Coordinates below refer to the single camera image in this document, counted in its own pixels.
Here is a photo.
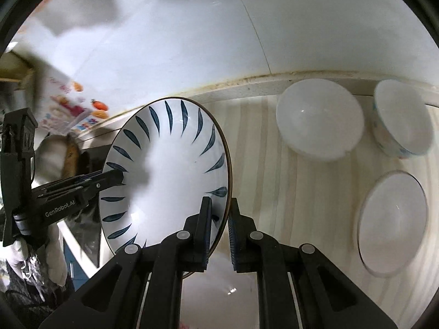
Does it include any white bowl blue print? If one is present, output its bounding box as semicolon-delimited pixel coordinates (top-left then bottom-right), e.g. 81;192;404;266
370;79;435;160

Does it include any colourful cartoon wall sticker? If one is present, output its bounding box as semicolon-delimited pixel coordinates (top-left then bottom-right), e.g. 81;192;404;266
38;73;94;135

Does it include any white dark-rimmed deep plate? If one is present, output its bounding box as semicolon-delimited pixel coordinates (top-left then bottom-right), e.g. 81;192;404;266
356;171;429;278

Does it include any plain white bowl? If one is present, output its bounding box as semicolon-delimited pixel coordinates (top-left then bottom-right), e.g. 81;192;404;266
276;78;365;163

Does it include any person's left hand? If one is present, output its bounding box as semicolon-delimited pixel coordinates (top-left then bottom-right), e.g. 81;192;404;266
7;224;68;287

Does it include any domed steel pot lid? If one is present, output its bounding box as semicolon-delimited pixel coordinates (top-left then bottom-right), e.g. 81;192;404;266
35;134;82;186

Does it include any white plate blue leaf pattern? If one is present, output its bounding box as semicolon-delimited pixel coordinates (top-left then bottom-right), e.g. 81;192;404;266
98;97;234;279

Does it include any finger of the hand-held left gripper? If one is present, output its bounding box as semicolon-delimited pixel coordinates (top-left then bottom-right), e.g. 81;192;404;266
74;169;125;201

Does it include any striped cat-print tablecloth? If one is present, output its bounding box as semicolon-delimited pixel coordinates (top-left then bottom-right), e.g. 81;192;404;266
182;94;439;319

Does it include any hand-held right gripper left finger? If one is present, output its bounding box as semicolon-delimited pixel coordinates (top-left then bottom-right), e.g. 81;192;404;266
38;196;213;329

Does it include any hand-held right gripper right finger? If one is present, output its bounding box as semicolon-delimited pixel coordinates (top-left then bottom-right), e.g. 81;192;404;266
228;197;403;329

